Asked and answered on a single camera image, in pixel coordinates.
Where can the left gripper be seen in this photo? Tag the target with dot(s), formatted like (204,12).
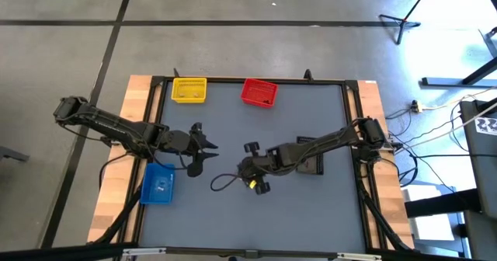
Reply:
(197,148)

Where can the white power strip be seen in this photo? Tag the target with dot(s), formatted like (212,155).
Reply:
(417,106)

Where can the black aluminium table frame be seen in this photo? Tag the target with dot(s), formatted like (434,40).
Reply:
(225,80)

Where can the silver frame bracket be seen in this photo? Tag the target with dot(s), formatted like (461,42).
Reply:
(143,251)
(359,256)

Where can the grey desk leg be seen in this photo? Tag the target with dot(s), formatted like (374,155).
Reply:
(490,43)

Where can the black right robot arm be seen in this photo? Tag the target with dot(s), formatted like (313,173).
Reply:
(330,140)

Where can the grey equipment cart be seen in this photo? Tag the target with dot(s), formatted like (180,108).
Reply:
(481,168)

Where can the white plastic bone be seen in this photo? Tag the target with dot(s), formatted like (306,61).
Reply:
(160,188)

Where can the yellow plastic basket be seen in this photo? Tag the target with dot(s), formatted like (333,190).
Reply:
(189,85)

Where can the red plastic basket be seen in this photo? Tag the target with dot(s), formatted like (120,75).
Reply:
(256,92)

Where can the black tripod stand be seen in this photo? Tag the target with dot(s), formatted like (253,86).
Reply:
(400,20)

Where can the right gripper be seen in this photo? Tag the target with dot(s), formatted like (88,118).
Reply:
(258,165)

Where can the black beam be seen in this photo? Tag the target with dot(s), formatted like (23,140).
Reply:
(442,203)

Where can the black plastic basket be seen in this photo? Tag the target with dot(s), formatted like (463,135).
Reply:
(310,168)

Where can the black desk leg base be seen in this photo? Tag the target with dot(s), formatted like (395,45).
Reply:
(446,82)

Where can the black plastic spider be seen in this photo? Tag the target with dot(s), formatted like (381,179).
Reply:
(267,101)

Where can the white number label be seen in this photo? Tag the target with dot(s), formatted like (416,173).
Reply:
(487,126)

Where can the black frame bracket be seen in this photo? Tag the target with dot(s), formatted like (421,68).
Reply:
(176,73)
(308,74)

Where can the grey chair base leg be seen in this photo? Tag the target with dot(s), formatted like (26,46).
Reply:
(11,153)

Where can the blue plastic basket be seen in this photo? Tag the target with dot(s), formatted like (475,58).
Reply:
(153,175)

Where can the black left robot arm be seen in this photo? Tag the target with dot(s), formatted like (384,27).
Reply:
(116,124)

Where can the white box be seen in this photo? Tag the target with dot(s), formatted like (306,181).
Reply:
(427,230)

